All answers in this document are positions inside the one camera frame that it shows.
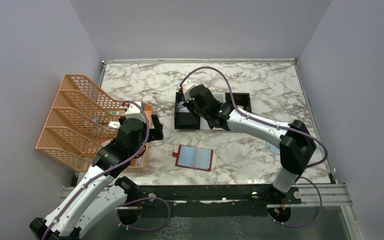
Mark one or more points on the orange plastic file organizer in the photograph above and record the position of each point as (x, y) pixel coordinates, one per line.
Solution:
(78, 124)

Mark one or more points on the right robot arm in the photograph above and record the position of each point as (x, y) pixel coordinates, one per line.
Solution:
(292, 139)

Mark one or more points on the white middle bin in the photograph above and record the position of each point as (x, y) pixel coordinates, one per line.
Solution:
(220, 97)

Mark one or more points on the right black bin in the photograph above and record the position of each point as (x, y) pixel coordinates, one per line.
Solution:
(242, 101)

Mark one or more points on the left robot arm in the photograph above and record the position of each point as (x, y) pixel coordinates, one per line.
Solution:
(102, 189)

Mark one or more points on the red card holder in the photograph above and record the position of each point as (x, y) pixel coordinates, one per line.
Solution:
(191, 157)

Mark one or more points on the small pink card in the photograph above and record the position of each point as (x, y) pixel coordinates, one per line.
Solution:
(139, 161)

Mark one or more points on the black mounting rail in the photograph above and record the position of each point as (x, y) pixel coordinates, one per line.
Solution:
(195, 201)

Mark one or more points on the blue plastic packaged item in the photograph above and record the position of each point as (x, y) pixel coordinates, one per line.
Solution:
(272, 148)

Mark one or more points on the silver foil packet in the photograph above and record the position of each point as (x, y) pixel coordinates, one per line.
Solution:
(113, 125)

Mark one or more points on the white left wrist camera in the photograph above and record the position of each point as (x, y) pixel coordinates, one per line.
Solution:
(134, 110)

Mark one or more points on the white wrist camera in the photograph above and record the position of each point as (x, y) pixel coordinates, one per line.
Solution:
(185, 89)
(134, 110)

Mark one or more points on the left black bin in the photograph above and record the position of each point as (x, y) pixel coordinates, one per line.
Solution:
(183, 119)

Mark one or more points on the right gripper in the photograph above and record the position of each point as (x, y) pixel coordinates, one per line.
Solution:
(185, 104)

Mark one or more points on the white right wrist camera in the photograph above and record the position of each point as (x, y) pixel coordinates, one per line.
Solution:
(185, 89)

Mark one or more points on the black bin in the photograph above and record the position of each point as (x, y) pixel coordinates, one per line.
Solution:
(242, 101)
(183, 119)

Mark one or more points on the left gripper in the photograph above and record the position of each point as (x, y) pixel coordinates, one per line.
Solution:
(155, 128)

